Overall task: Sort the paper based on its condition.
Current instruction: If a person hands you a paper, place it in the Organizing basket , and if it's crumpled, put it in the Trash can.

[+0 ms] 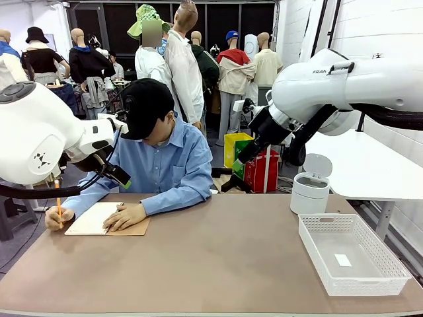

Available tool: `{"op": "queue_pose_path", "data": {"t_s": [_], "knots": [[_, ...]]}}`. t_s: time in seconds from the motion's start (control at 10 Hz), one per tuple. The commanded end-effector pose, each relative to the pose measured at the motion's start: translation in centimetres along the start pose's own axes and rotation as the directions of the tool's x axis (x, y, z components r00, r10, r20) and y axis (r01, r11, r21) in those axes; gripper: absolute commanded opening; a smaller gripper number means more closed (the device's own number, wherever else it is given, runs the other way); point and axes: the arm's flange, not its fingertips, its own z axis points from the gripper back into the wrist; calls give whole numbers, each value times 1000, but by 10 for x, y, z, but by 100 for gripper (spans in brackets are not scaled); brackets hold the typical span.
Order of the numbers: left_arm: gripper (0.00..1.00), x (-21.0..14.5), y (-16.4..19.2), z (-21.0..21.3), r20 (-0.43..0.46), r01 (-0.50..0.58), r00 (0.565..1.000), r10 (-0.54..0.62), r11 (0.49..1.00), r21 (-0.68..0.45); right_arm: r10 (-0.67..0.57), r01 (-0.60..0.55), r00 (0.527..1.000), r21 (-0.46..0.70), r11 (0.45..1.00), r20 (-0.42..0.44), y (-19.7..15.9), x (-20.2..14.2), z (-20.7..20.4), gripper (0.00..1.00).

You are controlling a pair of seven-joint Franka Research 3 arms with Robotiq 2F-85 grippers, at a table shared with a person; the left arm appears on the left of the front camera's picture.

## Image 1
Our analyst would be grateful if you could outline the mannequin with green hat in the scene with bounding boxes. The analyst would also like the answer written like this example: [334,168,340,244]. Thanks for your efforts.
[127,3,173,90]

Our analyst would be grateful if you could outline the green shopping bag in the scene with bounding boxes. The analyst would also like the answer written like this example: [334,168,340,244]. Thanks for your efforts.
[233,140,262,181]

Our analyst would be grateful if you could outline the red shopping bag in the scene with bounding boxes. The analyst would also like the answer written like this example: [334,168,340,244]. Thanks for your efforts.
[243,148,280,194]

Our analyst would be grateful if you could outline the yellow pencil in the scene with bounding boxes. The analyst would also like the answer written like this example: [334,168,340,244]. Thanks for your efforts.
[54,180,64,229]

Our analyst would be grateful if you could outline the white perforated plastic basket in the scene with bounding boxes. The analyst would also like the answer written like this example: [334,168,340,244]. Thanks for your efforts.
[297,213,412,297]

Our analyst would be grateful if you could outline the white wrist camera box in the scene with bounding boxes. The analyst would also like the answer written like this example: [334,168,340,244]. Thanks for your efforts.
[232,98,257,115]

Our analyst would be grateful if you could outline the yellow shopping bag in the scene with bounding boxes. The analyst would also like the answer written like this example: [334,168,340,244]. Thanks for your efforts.
[223,132,254,170]

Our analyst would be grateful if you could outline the tall mannequin in white shirt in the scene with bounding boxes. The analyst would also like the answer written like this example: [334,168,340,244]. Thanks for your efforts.
[164,0,206,130]

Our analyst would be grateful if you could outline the small white label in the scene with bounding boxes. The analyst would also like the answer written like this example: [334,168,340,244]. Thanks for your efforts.
[333,253,353,267]

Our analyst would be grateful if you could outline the seated background person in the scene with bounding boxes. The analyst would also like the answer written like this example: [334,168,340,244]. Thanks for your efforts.
[108,52,125,82]

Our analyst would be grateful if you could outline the wooden stand with black pads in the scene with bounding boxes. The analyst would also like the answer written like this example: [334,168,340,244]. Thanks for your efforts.
[211,166,252,195]

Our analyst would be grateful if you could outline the mannequin in black sweater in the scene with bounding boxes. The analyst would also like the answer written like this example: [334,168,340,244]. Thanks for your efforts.
[68,28,116,120]

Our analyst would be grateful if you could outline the person's right hand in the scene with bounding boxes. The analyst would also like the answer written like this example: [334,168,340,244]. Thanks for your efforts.
[44,206,76,232]

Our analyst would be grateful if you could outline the mannequin with blue cap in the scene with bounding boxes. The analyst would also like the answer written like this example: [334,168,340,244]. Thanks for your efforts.
[216,30,257,147]

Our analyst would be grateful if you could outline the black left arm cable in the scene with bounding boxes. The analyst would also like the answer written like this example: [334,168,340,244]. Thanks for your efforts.
[0,125,124,200]

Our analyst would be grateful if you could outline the black baseball cap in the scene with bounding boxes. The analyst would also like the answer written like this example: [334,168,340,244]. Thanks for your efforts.
[120,78,175,141]

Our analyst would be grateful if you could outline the mannequin in blue white jacket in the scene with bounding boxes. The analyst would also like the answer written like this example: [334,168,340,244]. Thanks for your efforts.
[0,28,29,92]

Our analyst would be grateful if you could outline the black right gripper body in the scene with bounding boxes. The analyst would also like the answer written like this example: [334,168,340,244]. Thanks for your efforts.
[249,104,295,146]

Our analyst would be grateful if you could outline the grey cabinet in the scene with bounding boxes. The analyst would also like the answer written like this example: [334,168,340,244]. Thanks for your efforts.
[256,85,274,106]

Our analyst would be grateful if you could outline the dark grey step stool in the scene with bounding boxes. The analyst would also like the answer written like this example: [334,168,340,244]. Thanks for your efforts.
[0,195,39,242]

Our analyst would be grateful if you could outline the person's left forearm blue sleeve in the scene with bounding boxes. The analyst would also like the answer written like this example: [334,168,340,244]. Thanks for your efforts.
[140,188,212,216]

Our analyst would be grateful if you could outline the person's left hand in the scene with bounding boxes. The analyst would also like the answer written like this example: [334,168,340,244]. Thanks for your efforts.
[102,203,147,232]

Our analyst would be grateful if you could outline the large white side table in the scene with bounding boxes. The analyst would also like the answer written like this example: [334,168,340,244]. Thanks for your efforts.
[303,128,423,242]

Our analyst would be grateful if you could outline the brown spiral notebook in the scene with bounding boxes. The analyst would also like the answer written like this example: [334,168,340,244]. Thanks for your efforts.
[64,201,151,236]

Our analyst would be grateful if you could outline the mannequin in green hoodie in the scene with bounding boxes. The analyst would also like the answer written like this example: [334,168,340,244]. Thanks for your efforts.
[190,30,221,115]

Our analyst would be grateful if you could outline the white lidded trash bin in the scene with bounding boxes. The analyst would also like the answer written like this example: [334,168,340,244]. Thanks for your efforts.
[289,153,333,215]

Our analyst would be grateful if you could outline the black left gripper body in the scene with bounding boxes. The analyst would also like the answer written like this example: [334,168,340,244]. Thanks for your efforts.
[71,145,115,174]

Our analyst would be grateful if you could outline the mannequin in cream shirt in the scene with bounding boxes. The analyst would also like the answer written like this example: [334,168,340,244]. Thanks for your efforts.
[252,32,284,87]

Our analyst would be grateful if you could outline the person in blue shirt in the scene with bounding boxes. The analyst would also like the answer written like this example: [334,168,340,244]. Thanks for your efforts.
[79,110,214,202]

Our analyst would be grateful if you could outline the mannequin with black hat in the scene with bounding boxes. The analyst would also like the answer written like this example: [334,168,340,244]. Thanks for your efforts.
[20,26,71,86]

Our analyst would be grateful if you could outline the person's right forearm blue sleeve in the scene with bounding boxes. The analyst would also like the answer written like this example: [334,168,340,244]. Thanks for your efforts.
[62,174,116,219]

